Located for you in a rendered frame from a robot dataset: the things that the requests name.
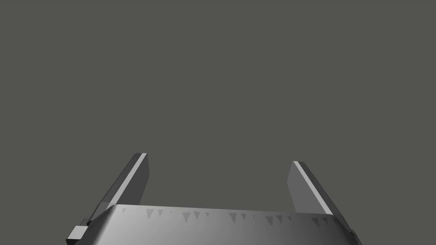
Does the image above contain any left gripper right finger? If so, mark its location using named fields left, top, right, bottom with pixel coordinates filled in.
left=287, top=161, right=353, bottom=235

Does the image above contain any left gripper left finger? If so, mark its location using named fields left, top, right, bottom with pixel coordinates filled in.
left=87, top=153, right=150, bottom=225

